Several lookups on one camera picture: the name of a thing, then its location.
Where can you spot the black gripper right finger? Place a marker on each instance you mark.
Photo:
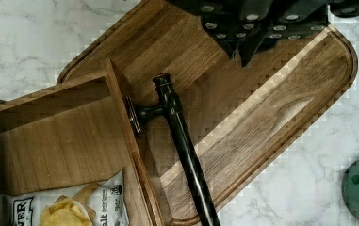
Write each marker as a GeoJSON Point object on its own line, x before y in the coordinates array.
{"type": "Point", "coordinates": [273, 20]}

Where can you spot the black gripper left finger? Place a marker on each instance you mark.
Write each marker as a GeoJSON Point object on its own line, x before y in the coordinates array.
{"type": "Point", "coordinates": [237, 26]}

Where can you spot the bamboo drawer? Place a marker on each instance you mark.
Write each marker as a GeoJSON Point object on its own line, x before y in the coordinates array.
{"type": "Point", "coordinates": [75, 133]}

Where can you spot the walnut wooden cutting board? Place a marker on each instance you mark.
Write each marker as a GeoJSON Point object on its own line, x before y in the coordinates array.
{"type": "Point", "coordinates": [240, 117]}

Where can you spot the white potato chips bag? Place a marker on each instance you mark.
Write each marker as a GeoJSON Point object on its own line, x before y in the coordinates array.
{"type": "Point", "coordinates": [93, 204]}

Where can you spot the black drawer handle bar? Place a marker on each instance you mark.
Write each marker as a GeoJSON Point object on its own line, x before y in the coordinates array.
{"type": "Point", "coordinates": [170, 107]}

